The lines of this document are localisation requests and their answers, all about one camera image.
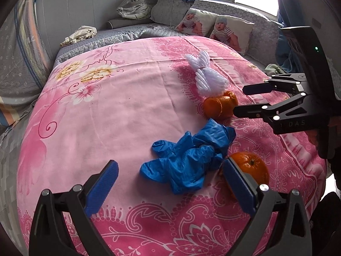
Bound person's right hand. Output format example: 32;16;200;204
307;128;321;148

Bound baby print pillow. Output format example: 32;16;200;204
210;15;255;55
176;8;218;37

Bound grey quilted pillow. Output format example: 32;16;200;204
150;0;193;26

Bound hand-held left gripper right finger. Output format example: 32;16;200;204
222;157;313;256

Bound tiger plush in plastic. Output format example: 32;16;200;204
116;0;154;20

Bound blue rubber glove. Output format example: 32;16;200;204
140;118;237;195

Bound pink floral bedsheet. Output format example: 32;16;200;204
16;36;327;256

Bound cream crumpled cloth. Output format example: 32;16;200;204
60;25;98;47

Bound dark grey bolster pillow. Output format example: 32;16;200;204
107;18;150;29

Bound rolled grey quilted cloth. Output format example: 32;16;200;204
140;29;174;39

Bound split-peel orange tangerine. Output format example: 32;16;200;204
204;91;239;120

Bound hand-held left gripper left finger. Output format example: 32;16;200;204
29;160;119;256

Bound green and white cloth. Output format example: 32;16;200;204
265;64;286;80

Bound whole orange tangerine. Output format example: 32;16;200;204
218;151;270;190

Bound pale foam fruit net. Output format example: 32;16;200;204
185;51;229;97

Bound striped grey quilt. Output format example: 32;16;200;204
0;0;54;129

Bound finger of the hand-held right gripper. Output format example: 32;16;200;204
243;74;305;96
233;92;307;121

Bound grey lace-edged bed cover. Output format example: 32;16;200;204
53;23;187;68

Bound blue hanging cloth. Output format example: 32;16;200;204
275;4;302;71

